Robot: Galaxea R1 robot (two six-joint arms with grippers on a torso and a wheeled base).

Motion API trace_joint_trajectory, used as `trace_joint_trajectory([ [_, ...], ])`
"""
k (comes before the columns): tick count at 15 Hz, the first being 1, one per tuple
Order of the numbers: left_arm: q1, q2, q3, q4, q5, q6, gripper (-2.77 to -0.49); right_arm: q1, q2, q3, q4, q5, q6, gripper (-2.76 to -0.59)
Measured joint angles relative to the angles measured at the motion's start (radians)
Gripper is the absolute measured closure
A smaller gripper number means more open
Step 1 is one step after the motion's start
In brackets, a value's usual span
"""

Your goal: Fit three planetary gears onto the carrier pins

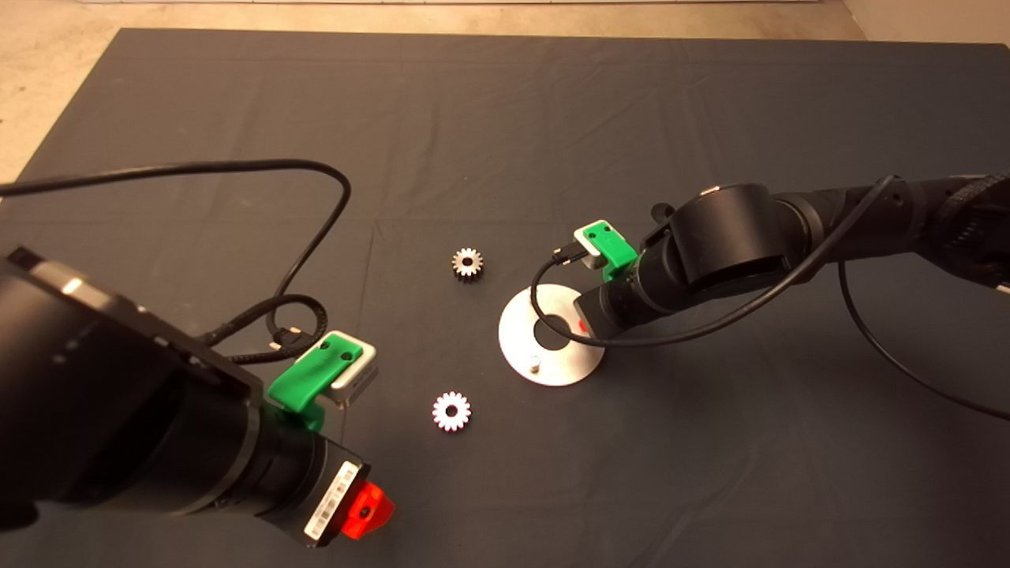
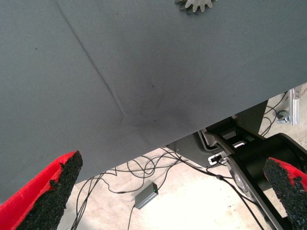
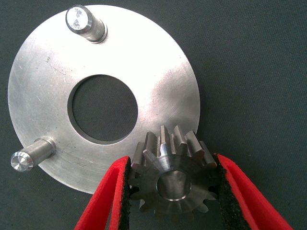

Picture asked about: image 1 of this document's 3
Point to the white bevel gear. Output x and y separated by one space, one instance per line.
451 424

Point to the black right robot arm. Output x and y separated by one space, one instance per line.
734 237

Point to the small steel planetary gear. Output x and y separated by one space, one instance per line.
459 270

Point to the green right camera mount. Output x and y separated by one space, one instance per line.
615 248

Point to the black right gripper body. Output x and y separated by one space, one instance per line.
631 301

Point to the silver right camera box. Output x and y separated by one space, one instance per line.
588 252

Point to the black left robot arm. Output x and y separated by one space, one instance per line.
118 394

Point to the green left camera mount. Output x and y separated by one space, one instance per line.
308 376

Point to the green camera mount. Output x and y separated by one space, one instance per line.
615 248
308 376

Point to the round metal carrier plate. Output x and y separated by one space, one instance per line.
517 347

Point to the silver left camera box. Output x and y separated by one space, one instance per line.
359 381

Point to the silver camera box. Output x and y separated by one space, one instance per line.
588 252
359 381

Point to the dark grey table cloth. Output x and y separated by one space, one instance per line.
394 118

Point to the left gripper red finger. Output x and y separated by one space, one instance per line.
371 510

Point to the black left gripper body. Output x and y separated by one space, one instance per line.
304 483

